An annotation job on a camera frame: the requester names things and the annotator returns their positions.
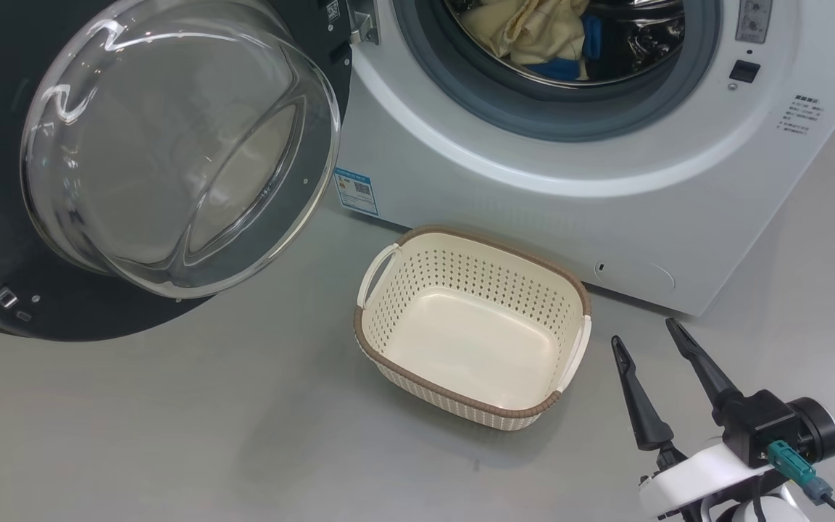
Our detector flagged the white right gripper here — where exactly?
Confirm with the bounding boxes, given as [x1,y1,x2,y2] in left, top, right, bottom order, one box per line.
[611,318,777,519]

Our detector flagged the yellow bear print garment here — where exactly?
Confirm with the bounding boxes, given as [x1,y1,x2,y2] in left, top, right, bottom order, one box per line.
[459,0,534,60]
[508,0,603,80]

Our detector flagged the white front-load washing machine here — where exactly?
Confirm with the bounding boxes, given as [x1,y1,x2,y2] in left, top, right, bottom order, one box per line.
[331,0,835,316]

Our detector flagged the black round glass washer door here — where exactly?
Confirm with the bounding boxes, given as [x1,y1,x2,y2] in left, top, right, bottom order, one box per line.
[0,0,353,341]

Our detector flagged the blue energy label sticker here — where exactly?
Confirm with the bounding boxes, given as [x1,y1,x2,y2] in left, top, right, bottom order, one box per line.
[333,167,379,217]

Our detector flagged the camera cable with teal connector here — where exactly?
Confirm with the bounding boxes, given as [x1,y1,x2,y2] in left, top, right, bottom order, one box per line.
[767,440,835,522]

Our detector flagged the grey warning sticker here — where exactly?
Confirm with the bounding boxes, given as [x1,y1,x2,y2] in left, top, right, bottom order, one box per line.
[735,0,773,44]

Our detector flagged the cream perforated laundry basket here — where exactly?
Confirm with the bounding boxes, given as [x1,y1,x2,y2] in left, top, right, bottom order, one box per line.
[354,225,594,432]

